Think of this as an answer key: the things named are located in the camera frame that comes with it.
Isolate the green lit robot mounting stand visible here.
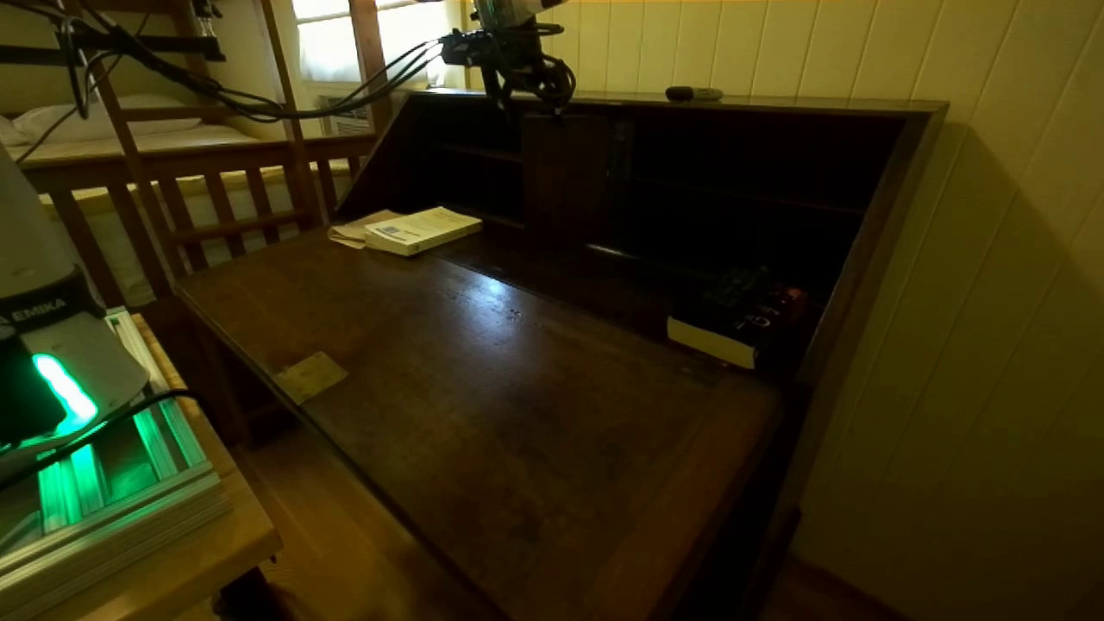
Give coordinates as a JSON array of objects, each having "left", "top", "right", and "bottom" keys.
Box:
[{"left": 0, "top": 303, "right": 229, "bottom": 614}]

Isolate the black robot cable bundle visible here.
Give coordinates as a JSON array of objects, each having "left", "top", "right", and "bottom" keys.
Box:
[{"left": 0, "top": 0, "right": 485, "bottom": 165}]

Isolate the thin black base cable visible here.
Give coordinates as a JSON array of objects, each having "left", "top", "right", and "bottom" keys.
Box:
[{"left": 0, "top": 386, "right": 199, "bottom": 488}]

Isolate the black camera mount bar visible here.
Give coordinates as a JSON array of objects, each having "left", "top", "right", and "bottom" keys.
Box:
[{"left": 0, "top": 27, "right": 229, "bottom": 68}]

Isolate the beige label on desk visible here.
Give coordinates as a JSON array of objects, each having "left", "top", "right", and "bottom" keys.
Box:
[{"left": 272, "top": 349, "right": 351, "bottom": 406}]

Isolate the wooden bunk ladder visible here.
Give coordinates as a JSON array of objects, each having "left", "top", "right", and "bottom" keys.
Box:
[{"left": 55, "top": 0, "right": 337, "bottom": 290}]

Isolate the small dark cabinet door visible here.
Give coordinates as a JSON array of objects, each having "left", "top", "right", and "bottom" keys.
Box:
[{"left": 520, "top": 109, "right": 623, "bottom": 248}]

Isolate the light wooden side table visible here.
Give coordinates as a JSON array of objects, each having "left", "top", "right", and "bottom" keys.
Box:
[{"left": 0, "top": 307, "right": 285, "bottom": 621}]

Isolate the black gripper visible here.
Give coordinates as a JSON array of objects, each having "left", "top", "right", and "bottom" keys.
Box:
[{"left": 477, "top": 16, "right": 581, "bottom": 108}]

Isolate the black remote control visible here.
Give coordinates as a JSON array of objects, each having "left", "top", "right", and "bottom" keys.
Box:
[{"left": 701, "top": 265, "right": 812, "bottom": 337}]

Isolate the white paperback book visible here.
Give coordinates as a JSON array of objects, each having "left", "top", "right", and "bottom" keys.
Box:
[{"left": 361, "top": 204, "right": 485, "bottom": 258}]

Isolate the dark wooden secretary desk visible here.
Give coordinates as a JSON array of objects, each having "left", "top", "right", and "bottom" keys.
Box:
[{"left": 170, "top": 91, "right": 952, "bottom": 621}]

